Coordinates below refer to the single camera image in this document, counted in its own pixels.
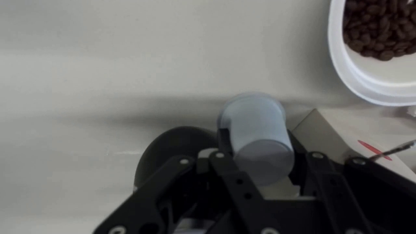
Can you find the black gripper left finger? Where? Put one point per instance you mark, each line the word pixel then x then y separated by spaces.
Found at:
pixel 231 199

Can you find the brown cardboard box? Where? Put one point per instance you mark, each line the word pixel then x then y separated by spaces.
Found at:
pixel 344 134

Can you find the small white coffee pod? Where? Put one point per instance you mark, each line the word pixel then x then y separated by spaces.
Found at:
pixel 259 138

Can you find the white bowl of coffee beans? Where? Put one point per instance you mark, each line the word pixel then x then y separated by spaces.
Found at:
pixel 373 46

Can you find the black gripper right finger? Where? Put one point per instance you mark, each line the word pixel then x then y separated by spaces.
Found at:
pixel 330 205

